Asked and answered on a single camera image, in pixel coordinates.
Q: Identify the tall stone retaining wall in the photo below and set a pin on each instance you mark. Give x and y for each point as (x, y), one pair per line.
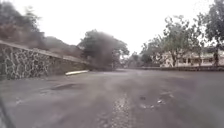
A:
(23, 61)

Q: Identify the low dark wall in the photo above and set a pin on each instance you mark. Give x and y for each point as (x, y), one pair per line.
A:
(186, 68)

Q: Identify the pale building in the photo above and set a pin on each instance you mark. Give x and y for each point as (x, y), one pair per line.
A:
(196, 58)

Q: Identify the large dark tree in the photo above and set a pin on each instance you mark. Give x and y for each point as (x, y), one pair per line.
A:
(100, 46)

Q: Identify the grey asphalt road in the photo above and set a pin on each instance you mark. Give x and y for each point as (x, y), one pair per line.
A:
(133, 86)

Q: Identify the wooded hillside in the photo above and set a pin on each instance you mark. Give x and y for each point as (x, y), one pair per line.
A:
(20, 26)

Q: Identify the pale kerb slab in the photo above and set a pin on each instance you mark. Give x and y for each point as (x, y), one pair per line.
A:
(76, 72)

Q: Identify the row of trees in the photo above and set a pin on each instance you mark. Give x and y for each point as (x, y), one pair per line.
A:
(180, 36)

